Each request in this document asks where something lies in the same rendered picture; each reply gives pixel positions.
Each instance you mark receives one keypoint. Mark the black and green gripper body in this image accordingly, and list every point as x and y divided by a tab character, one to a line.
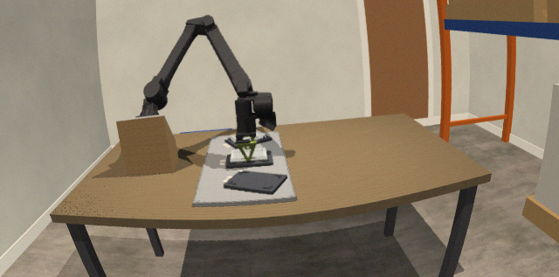
241	130

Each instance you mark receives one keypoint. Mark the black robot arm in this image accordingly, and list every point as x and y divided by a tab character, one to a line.
156	90

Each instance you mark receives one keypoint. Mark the white well plate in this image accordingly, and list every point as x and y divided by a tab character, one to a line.
258	155
259	135

